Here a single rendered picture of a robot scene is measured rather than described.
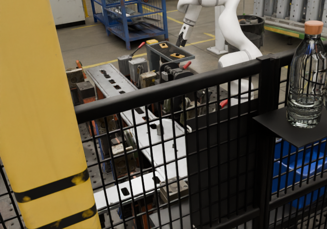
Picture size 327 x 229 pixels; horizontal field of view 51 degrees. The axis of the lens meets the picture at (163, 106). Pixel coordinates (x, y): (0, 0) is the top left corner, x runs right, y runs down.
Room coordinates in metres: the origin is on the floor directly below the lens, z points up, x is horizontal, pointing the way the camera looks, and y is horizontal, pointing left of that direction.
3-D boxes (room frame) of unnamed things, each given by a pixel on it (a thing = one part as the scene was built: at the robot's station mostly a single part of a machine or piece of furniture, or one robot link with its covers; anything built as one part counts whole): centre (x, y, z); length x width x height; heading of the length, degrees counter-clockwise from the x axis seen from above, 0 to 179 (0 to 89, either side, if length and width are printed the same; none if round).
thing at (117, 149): (1.15, 0.19, 0.87); 0.12 x 0.09 x 0.35; 113
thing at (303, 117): (0.58, -0.27, 1.53); 0.06 x 0.06 x 0.20
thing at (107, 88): (1.62, 0.17, 1.00); 1.38 x 0.22 x 0.02; 23
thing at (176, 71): (1.60, -0.07, 0.94); 0.18 x 0.13 x 0.49; 23
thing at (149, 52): (2.19, 0.03, 0.92); 0.08 x 0.08 x 0.44; 23
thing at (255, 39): (4.28, -1.11, 0.36); 0.54 x 0.50 x 0.73; 111
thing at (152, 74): (1.82, 0.07, 0.89); 0.13 x 0.11 x 0.38; 113
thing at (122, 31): (6.48, 0.40, 0.47); 1.20 x 0.80 x 0.95; 23
